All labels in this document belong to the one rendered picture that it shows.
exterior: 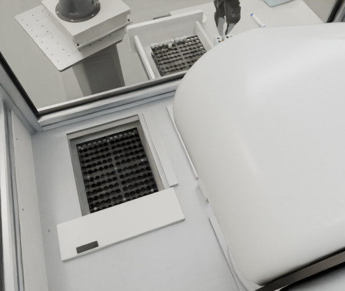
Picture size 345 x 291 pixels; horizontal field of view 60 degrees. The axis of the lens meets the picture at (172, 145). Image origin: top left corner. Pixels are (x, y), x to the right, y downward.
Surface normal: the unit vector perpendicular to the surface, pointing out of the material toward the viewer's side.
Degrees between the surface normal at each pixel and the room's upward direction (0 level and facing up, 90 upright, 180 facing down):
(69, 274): 0
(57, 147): 0
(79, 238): 0
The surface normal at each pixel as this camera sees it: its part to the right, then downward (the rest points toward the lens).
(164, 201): -0.01, -0.53
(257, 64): -0.23, -0.44
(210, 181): -0.92, 0.15
